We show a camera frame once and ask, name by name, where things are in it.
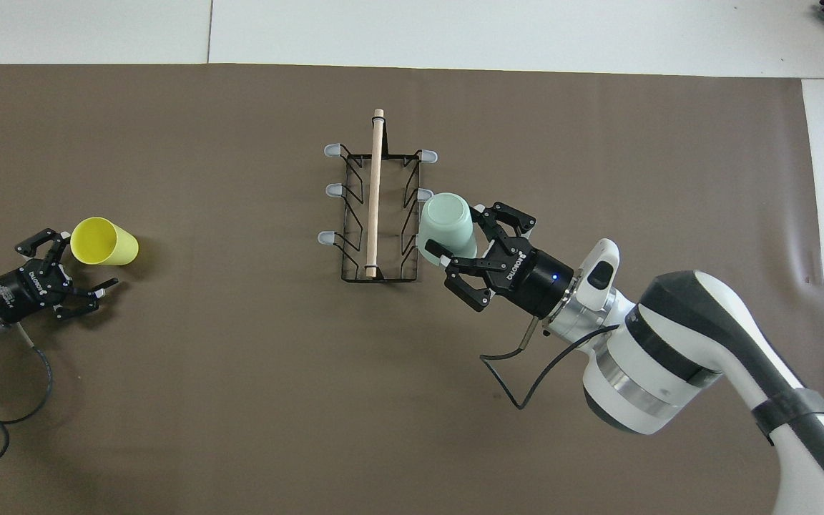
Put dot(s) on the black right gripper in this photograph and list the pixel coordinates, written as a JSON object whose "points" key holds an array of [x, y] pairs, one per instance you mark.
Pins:
{"points": [[526, 275]]}

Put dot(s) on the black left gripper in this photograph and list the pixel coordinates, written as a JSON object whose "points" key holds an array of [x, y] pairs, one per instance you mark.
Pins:
{"points": [[22, 290]]}

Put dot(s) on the pale green plastic cup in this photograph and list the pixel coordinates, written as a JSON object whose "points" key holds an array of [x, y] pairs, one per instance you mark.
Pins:
{"points": [[448, 222]]}

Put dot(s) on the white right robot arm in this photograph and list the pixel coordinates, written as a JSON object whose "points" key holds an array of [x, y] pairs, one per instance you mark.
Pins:
{"points": [[669, 357]]}

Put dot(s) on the yellow plastic cup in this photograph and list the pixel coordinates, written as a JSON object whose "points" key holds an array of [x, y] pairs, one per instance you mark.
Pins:
{"points": [[101, 242]]}

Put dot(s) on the brown table mat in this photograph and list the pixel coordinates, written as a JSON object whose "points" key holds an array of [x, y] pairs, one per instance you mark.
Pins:
{"points": [[240, 429]]}

